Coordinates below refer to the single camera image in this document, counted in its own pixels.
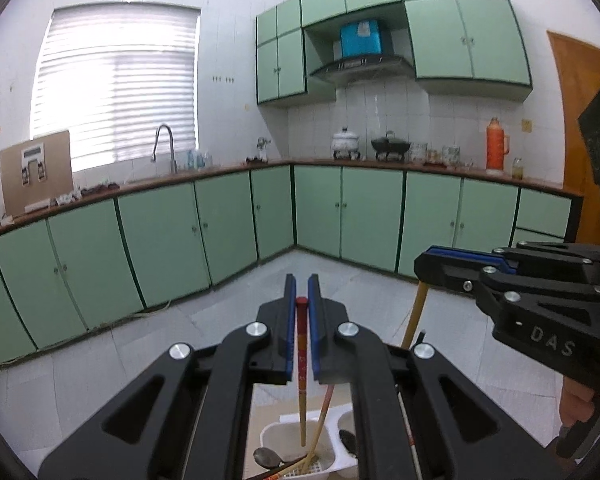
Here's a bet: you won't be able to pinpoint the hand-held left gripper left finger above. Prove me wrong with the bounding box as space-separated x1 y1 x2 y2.
37 273 297 480

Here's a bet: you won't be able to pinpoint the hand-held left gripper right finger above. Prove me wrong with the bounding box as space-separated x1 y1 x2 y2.
307 273 565 480

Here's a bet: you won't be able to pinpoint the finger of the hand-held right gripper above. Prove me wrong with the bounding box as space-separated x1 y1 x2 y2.
476 265 600 314
414 242 600 295

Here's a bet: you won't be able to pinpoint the red-tipped wooden chopstick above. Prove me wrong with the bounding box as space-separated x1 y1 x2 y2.
295 297 311 448

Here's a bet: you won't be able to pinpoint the translucent plastic utensil holder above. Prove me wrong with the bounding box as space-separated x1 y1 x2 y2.
252 421 342 480
336 409 362 473

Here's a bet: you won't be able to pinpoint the person's right hand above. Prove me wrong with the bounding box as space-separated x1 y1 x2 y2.
560 375 599 429

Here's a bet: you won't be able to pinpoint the green drawer unit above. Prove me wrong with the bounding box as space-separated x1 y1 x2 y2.
510 186 585 249

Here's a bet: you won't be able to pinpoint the green base cabinet row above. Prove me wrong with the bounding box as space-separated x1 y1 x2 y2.
291 162 521 282
0 164 297 376

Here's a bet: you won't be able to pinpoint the row of glass jars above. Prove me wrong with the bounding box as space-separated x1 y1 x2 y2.
411 142 476 169

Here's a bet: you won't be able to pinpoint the orange thermos flask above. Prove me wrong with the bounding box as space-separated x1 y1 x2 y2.
485 117 511 174

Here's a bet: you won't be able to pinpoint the black wok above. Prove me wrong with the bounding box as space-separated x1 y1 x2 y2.
370 131 412 162

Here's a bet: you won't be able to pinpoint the wooden door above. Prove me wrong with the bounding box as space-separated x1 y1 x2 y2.
546 31 600 256

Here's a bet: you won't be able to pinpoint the white cooking pot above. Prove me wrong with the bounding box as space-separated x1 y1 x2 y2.
331 127 362 161

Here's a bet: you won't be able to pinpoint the cluster of clear bottles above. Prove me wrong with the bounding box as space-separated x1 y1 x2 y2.
186 149 214 171

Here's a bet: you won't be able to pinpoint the metal gooseneck faucet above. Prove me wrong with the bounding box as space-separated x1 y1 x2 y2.
151 124 179 175

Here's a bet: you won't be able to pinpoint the metal range hood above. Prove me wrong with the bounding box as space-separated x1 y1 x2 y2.
307 55 416 86

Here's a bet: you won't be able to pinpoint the blue box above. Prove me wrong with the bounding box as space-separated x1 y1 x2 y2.
340 20 385 58

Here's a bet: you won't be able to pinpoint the white window blinds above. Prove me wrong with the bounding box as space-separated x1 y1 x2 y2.
30 6 202 174

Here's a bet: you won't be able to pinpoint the cardboard box with labels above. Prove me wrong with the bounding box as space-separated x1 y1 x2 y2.
0 130 75 217

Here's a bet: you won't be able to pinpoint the wide green upper wall cabinet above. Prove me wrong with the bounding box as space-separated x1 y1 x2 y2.
394 0 535 104

